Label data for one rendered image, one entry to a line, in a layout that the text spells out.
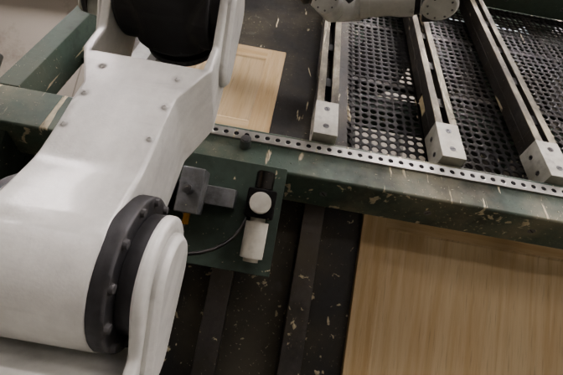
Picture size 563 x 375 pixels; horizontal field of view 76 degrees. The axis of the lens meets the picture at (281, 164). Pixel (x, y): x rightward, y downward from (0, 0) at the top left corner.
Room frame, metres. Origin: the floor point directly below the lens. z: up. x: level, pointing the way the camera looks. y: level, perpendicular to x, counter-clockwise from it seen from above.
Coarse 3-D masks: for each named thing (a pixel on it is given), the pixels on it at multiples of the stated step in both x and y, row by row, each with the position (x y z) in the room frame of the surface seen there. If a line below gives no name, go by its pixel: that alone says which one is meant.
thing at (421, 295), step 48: (384, 240) 1.05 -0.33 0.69; (432, 240) 1.05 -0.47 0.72; (480, 240) 1.05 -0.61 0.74; (384, 288) 1.05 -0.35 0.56; (432, 288) 1.06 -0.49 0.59; (480, 288) 1.06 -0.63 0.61; (528, 288) 1.06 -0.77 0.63; (384, 336) 1.05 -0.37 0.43; (432, 336) 1.06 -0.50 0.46; (480, 336) 1.06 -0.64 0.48; (528, 336) 1.06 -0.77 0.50
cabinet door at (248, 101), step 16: (240, 48) 1.09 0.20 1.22; (256, 48) 1.09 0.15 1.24; (240, 64) 1.05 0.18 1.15; (256, 64) 1.05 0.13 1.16; (272, 64) 1.06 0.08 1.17; (240, 80) 1.01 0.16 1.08; (256, 80) 1.01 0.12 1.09; (272, 80) 1.02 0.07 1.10; (224, 96) 0.96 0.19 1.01; (240, 96) 0.97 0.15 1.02; (256, 96) 0.97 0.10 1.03; (272, 96) 0.98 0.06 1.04; (224, 112) 0.93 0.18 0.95; (240, 112) 0.94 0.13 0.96; (256, 112) 0.94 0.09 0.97; (272, 112) 0.95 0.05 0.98; (256, 128) 0.91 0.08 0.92
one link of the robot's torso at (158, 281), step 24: (168, 216) 0.34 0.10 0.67; (168, 240) 0.33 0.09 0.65; (144, 264) 0.30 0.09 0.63; (168, 264) 0.32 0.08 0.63; (144, 288) 0.30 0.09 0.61; (168, 288) 0.34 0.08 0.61; (144, 312) 0.31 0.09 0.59; (168, 312) 0.36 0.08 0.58; (0, 336) 0.36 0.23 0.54; (144, 336) 0.33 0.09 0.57; (168, 336) 0.38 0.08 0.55; (0, 360) 0.33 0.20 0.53; (24, 360) 0.33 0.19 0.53; (48, 360) 0.34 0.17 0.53; (72, 360) 0.35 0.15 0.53; (96, 360) 0.35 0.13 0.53; (120, 360) 0.36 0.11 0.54; (144, 360) 0.33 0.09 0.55
